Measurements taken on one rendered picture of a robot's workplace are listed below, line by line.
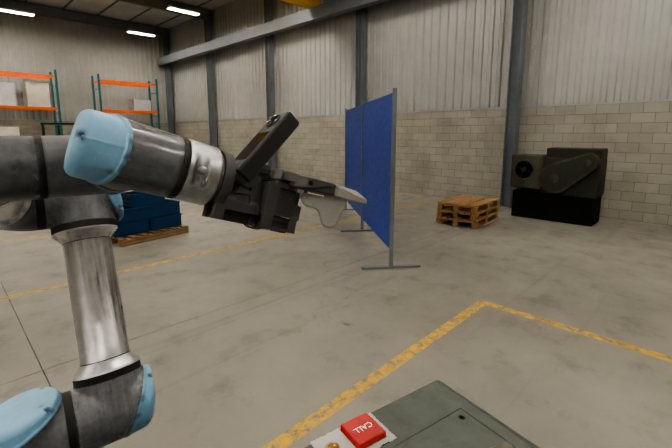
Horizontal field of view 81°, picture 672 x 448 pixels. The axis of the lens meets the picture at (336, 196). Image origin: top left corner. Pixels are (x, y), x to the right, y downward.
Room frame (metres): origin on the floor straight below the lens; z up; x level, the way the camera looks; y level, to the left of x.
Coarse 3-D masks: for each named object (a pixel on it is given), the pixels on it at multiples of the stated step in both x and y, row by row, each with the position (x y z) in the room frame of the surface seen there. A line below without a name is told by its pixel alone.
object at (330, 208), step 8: (304, 192) 0.53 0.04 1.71; (312, 192) 0.53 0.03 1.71; (336, 192) 0.53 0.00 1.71; (344, 192) 0.53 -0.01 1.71; (352, 192) 0.54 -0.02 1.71; (304, 200) 0.53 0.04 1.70; (312, 200) 0.53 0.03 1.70; (320, 200) 0.53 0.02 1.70; (328, 200) 0.53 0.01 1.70; (336, 200) 0.53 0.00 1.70; (344, 200) 0.53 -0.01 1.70; (352, 200) 0.54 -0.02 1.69; (360, 200) 0.54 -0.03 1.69; (320, 208) 0.53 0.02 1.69; (328, 208) 0.53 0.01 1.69; (336, 208) 0.53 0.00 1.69; (320, 216) 0.53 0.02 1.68; (328, 216) 0.53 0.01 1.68; (336, 216) 0.53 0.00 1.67; (328, 224) 0.52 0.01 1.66
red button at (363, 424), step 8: (360, 416) 0.66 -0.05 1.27; (368, 416) 0.66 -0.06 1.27; (344, 424) 0.64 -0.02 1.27; (352, 424) 0.64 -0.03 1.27; (360, 424) 0.64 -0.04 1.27; (368, 424) 0.64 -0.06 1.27; (376, 424) 0.64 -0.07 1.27; (344, 432) 0.63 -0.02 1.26; (352, 432) 0.62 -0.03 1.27; (360, 432) 0.62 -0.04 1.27; (368, 432) 0.62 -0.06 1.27; (376, 432) 0.62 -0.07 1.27; (384, 432) 0.62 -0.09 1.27; (352, 440) 0.60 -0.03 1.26; (360, 440) 0.60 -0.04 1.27; (368, 440) 0.60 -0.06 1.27; (376, 440) 0.61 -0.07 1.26
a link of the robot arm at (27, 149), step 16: (0, 144) 0.42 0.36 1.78; (16, 144) 0.43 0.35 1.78; (32, 144) 0.44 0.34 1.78; (0, 160) 0.42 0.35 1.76; (16, 160) 0.42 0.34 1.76; (32, 160) 0.43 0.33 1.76; (0, 176) 0.41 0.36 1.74; (16, 176) 0.42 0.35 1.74; (32, 176) 0.43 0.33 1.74; (0, 192) 0.42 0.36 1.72; (16, 192) 0.43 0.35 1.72; (32, 192) 0.44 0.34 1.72; (0, 208) 0.49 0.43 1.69; (16, 208) 0.59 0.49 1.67; (32, 208) 0.71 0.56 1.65; (0, 224) 0.66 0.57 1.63; (16, 224) 0.69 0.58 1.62; (32, 224) 0.72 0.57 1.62
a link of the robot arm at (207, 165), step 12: (192, 144) 0.46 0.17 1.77; (204, 144) 0.48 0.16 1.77; (192, 156) 0.45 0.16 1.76; (204, 156) 0.46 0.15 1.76; (216, 156) 0.47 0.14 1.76; (192, 168) 0.44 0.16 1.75; (204, 168) 0.44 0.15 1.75; (216, 168) 0.46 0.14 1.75; (192, 180) 0.44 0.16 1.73; (204, 180) 0.45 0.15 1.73; (216, 180) 0.46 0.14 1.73; (180, 192) 0.44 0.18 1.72; (192, 192) 0.45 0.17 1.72; (204, 192) 0.46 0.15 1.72; (216, 192) 0.47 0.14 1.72; (204, 204) 0.47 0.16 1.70
